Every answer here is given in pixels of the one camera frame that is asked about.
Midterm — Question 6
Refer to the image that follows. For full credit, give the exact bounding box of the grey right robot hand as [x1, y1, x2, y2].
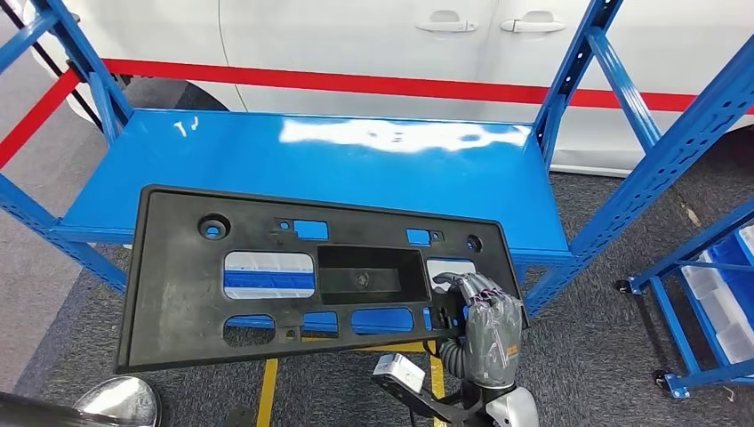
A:
[432, 271, 526, 391]

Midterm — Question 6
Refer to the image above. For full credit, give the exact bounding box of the black plastic panel part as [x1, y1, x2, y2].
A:
[115, 184, 530, 375]

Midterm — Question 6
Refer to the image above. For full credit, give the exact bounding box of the blue metal shelf rack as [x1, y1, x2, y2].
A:
[0, 0, 754, 320]

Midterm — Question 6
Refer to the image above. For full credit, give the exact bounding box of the white plastic bin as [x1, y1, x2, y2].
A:
[714, 318, 754, 365]
[680, 250, 723, 301]

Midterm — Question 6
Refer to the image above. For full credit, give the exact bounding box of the blue wheeled cart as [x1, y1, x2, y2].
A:
[615, 197, 754, 400]

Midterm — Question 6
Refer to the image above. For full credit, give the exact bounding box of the yellow floor tape square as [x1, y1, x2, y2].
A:
[256, 338, 447, 427]

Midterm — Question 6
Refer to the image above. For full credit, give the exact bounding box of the blue plastic bin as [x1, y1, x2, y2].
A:
[706, 226, 754, 331]

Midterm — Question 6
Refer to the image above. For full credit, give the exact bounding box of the red barrier belt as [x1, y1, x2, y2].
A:
[0, 68, 82, 170]
[102, 57, 754, 115]

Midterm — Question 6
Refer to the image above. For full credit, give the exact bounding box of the white car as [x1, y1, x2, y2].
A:
[23, 0, 754, 178]

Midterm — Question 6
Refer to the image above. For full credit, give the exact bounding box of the black car tyre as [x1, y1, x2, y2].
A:
[120, 77, 231, 113]

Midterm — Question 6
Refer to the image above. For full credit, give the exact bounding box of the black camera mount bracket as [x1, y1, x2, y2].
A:
[373, 376, 472, 427]

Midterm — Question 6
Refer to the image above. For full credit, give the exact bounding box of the white car door handle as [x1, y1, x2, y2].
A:
[414, 10, 479, 34]
[501, 10, 567, 34]

